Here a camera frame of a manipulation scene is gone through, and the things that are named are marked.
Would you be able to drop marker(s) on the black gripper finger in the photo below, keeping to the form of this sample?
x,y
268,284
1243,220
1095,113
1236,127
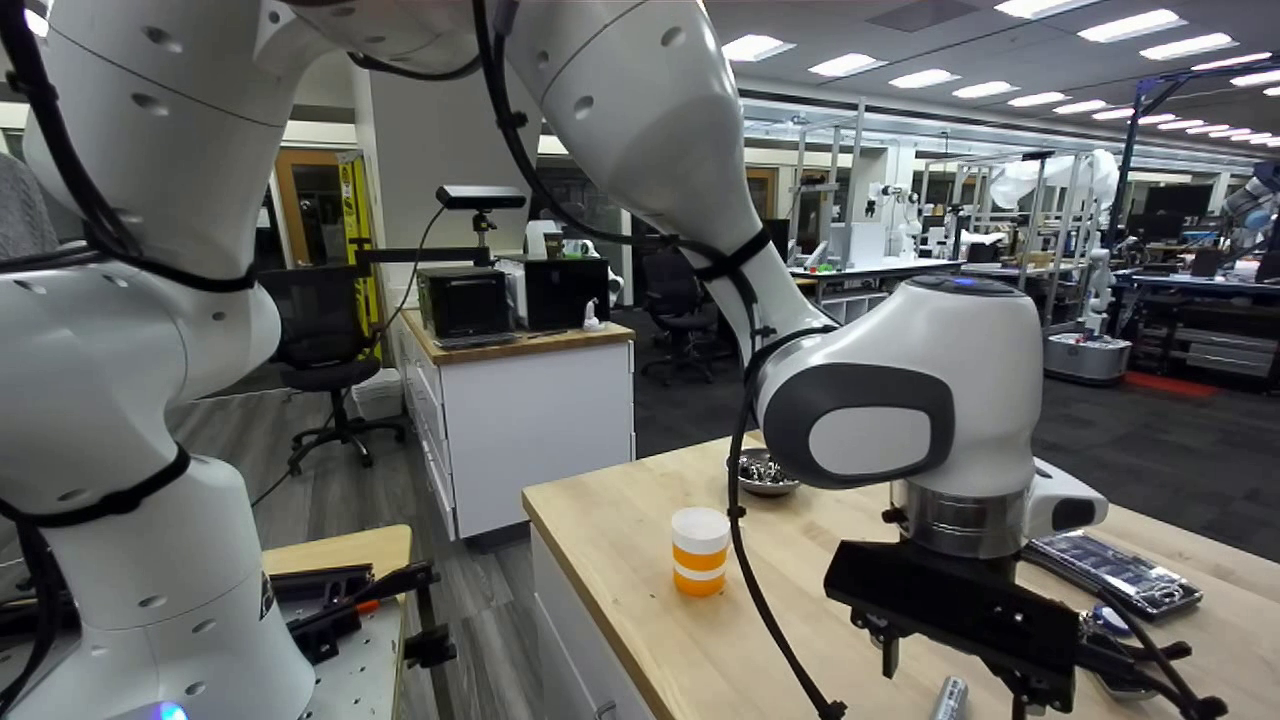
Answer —
x,y
1036,689
882,643

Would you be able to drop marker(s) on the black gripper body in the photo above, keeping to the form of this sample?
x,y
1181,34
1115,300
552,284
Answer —
x,y
987,643

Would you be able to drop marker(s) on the black and silver pen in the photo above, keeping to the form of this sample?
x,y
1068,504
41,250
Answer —
x,y
951,699

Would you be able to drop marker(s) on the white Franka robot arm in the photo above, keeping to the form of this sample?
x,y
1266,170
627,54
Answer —
x,y
135,375

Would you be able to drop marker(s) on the key bunch with black fob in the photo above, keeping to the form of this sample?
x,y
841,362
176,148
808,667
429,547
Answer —
x,y
1115,621

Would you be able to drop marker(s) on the black remote control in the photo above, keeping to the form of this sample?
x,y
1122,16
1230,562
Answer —
x,y
1125,577

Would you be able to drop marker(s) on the orange jar with white lid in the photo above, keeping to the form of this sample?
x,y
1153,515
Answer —
x,y
699,551

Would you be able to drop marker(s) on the small grey metal bowl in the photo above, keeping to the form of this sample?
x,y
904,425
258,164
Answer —
x,y
756,475

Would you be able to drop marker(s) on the white shelf unit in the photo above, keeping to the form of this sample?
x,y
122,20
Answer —
x,y
855,305

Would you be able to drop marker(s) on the white cabinet with wood top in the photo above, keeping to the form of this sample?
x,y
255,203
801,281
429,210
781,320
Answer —
x,y
535,425

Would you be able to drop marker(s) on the black equipment box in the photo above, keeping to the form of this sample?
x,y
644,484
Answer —
x,y
564,292

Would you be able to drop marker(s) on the black monitor box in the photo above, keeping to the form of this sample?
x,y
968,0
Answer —
x,y
464,305

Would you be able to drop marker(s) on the small wooden side table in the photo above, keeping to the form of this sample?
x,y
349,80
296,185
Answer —
x,y
333,547

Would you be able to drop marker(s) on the black office chair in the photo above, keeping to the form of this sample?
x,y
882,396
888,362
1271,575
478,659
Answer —
x,y
323,345

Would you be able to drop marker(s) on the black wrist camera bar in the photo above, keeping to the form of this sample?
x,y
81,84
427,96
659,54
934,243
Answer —
x,y
934,582

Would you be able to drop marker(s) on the white background robot on pedestal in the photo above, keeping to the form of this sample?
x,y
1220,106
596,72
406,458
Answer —
x,y
1095,292

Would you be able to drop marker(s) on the black clamp mount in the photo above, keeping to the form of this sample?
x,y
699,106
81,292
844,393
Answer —
x,y
355,601

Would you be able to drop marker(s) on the black stereo camera on stand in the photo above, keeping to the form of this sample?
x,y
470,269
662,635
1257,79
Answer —
x,y
480,197

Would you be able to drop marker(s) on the yellow door post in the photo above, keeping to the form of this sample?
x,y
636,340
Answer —
x,y
358,244

